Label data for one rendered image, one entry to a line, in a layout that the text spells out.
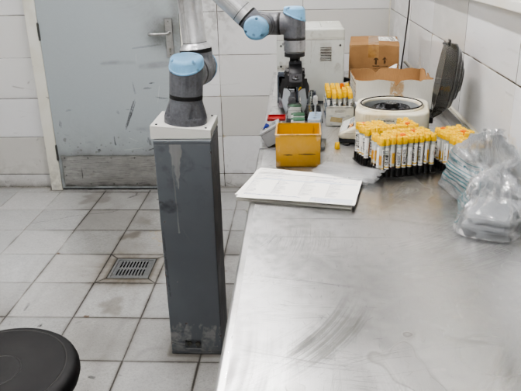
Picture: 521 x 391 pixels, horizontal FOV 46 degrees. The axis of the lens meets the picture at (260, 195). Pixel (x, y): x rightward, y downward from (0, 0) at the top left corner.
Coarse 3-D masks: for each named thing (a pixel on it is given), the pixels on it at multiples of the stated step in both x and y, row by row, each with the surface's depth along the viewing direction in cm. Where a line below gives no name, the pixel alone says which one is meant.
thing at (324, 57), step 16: (320, 32) 245; (336, 32) 245; (320, 48) 247; (336, 48) 247; (304, 64) 250; (320, 64) 250; (336, 64) 249; (320, 80) 252; (336, 80) 252; (320, 96) 254
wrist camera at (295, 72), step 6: (288, 66) 211; (294, 66) 211; (300, 66) 211; (288, 72) 210; (294, 72) 209; (300, 72) 208; (294, 78) 206; (300, 78) 206; (294, 84) 206; (300, 84) 206
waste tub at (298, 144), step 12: (276, 132) 178; (288, 132) 189; (300, 132) 188; (312, 132) 188; (276, 144) 177; (288, 144) 177; (300, 144) 177; (312, 144) 176; (276, 156) 179; (288, 156) 178; (300, 156) 178; (312, 156) 178
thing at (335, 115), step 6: (324, 96) 234; (324, 102) 238; (330, 102) 225; (336, 102) 224; (324, 108) 238; (330, 108) 218; (336, 108) 218; (342, 108) 218; (348, 108) 218; (330, 114) 219; (336, 114) 219; (342, 114) 219; (348, 114) 219; (330, 120) 220; (336, 120) 220; (342, 120) 220
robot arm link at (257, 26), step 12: (216, 0) 197; (228, 0) 196; (240, 0) 196; (228, 12) 198; (240, 12) 196; (252, 12) 196; (240, 24) 199; (252, 24) 195; (264, 24) 195; (252, 36) 196; (264, 36) 200
